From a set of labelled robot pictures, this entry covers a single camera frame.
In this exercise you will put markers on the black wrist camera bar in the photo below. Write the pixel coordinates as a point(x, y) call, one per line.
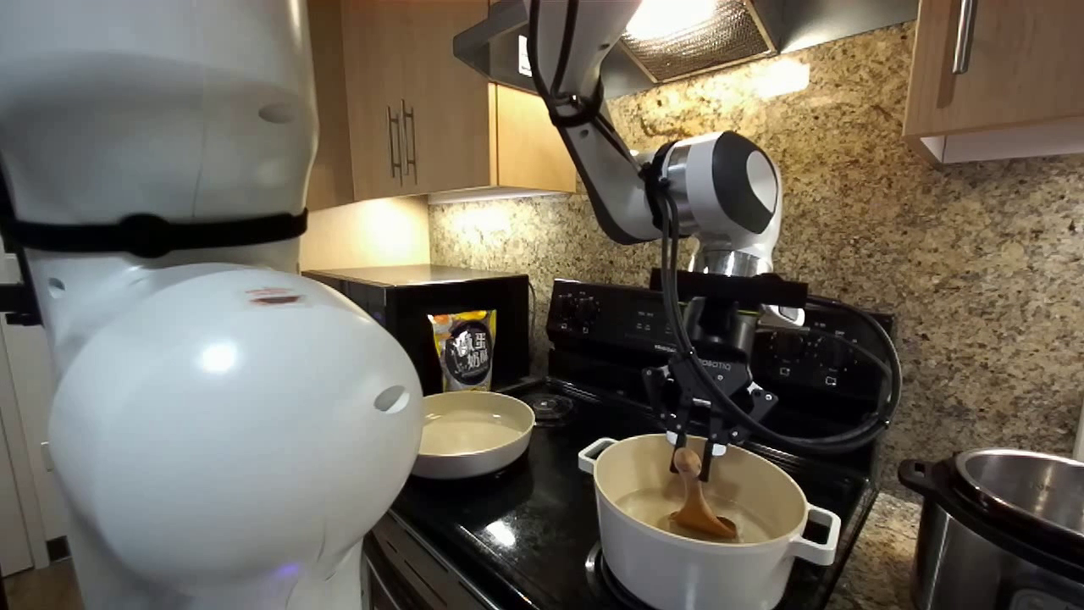
point(731, 286)

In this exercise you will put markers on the yellow black snack bag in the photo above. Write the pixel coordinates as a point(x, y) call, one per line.
point(466, 353)

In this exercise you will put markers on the silver pressure cooker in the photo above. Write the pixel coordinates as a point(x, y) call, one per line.
point(995, 542)

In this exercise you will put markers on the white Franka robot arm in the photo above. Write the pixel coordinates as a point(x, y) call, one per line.
point(226, 427)

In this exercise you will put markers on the black electric stove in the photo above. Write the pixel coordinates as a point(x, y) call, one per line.
point(544, 509)

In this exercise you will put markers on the wooden wall cabinet above microwave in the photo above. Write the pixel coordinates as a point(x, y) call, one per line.
point(428, 90)

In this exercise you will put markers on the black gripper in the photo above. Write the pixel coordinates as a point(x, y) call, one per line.
point(717, 359)

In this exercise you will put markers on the steel range hood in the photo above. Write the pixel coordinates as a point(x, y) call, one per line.
point(700, 33)

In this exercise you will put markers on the black microwave oven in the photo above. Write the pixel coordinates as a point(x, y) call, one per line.
point(383, 305)

